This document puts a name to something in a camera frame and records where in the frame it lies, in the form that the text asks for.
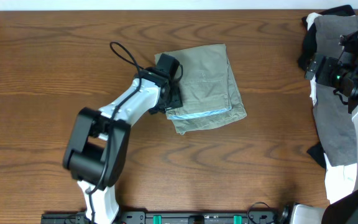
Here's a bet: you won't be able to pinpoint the black folded garment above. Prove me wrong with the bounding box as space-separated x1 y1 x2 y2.
298 5 356 165

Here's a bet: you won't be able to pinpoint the khaki green shorts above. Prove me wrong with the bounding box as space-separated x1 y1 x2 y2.
166 44 247 135

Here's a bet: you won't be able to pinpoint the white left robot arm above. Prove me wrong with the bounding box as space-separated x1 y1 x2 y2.
63 70 182 223

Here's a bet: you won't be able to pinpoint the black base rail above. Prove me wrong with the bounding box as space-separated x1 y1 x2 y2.
40 211 290 224

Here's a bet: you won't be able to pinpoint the grey folded shorts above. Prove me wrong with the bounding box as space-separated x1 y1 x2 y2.
313 15 358 166

